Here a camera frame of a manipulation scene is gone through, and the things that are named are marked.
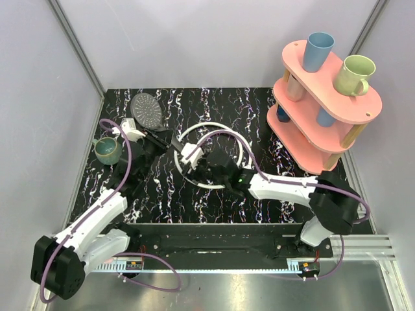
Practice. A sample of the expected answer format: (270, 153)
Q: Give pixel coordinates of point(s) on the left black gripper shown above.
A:
(159, 138)

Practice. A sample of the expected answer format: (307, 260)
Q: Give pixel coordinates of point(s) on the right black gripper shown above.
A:
(196, 173)

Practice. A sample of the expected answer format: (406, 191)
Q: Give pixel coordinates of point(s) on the grey shower head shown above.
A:
(148, 114)

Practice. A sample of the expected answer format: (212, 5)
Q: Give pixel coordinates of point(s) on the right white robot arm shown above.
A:
(335, 205)

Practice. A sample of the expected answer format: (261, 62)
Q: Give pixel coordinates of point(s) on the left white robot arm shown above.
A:
(61, 262)

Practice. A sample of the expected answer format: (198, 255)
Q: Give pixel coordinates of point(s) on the teal ceramic cup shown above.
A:
(107, 150)

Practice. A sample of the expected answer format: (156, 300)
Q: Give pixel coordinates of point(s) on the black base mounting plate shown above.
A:
(222, 253)

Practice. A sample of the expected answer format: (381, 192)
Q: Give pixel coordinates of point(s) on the dark blue cup bottom shelf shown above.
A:
(282, 115)

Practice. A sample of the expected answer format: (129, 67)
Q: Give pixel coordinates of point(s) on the pink three-tier shelf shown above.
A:
(315, 148)

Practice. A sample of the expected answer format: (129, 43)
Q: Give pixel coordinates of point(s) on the pink cup middle shelf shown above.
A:
(294, 90)

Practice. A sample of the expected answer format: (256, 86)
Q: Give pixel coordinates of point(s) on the light blue cup middle shelf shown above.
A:
(324, 119)

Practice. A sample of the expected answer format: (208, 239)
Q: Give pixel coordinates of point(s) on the green mug on shelf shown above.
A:
(353, 77)

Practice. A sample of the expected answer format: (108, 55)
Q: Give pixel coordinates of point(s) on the blue tumbler on top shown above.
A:
(317, 49)

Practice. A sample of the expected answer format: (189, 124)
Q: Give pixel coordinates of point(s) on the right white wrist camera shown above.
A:
(191, 154)

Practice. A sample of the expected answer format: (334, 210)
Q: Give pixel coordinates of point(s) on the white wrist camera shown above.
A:
(128, 126)
(191, 154)

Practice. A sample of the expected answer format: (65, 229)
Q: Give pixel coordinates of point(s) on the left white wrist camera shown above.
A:
(128, 126)

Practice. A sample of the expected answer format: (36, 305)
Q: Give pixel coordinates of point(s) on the aluminium rail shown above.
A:
(363, 248)

